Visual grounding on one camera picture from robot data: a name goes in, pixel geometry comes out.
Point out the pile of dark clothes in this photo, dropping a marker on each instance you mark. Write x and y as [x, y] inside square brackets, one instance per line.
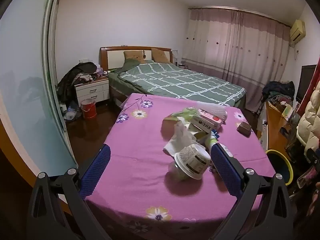
[75, 75]

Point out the green plastic packet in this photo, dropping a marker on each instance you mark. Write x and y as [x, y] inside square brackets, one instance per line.
[185, 112]

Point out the brown pillow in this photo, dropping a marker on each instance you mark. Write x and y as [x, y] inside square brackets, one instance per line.
[160, 55]
[133, 56]

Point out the yellow rimmed blue trash bin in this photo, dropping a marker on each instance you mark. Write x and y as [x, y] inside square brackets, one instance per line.
[278, 165]

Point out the blue white snack wrapper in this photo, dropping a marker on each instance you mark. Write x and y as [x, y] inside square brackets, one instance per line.
[214, 135]

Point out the long wooden desk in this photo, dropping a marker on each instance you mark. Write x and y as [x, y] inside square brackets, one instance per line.
[273, 125]

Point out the green box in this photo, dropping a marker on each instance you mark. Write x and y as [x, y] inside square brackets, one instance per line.
[288, 110]

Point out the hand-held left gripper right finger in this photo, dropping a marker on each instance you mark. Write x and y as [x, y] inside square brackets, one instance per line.
[225, 170]

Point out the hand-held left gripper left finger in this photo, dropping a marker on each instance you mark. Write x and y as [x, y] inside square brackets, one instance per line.
[96, 172]

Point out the bedside lamp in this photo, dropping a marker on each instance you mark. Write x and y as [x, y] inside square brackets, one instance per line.
[176, 56]

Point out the pink beige curtain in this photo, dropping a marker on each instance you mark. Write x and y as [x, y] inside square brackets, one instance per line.
[237, 55]

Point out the white black printed box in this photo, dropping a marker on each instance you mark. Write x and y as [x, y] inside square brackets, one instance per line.
[202, 124]

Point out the green checked quilt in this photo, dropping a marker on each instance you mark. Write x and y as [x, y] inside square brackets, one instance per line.
[175, 82]

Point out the white plastic cup container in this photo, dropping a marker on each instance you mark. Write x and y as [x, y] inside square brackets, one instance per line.
[192, 160]

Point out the cream air conditioner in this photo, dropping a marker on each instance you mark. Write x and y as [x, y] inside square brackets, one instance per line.
[297, 31]

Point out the plastic bags on floor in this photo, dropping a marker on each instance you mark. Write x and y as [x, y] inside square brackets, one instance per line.
[71, 112]

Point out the white wall socket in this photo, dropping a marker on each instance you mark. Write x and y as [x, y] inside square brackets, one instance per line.
[83, 60]

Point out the pink white carton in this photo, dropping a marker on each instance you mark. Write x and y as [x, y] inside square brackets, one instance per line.
[211, 117]

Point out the white tissue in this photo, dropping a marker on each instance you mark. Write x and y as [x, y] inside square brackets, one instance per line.
[180, 135]

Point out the red bucket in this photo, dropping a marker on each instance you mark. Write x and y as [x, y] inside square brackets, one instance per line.
[88, 110]

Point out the black television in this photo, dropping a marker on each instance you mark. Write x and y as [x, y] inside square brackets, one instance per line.
[305, 82]

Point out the white nightstand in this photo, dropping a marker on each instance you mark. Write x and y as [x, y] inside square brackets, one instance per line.
[91, 92]

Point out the clear ribbed plastic cup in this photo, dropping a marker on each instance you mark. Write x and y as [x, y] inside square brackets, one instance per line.
[217, 108]

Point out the heap of mixed clothes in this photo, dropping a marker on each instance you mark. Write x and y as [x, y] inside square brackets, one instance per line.
[277, 90]

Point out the pink floral tablecloth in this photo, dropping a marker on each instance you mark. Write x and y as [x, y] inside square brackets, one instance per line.
[140, 142]

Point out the white puffy jacket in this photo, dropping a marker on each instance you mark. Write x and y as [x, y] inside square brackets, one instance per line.
[308, 122]

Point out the red garment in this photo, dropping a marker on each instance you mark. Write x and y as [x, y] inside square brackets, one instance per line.
[312, 82]

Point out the small brown wallet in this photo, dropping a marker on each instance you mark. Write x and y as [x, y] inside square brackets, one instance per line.
[243, 128]

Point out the glass sliding wardrobe door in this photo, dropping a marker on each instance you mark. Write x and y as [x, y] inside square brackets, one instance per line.
[27, 92]

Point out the white green bottle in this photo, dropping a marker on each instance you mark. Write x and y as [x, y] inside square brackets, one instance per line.
[209, 143]

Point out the wooden bed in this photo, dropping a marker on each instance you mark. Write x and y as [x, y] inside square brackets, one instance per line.
[112, 57]

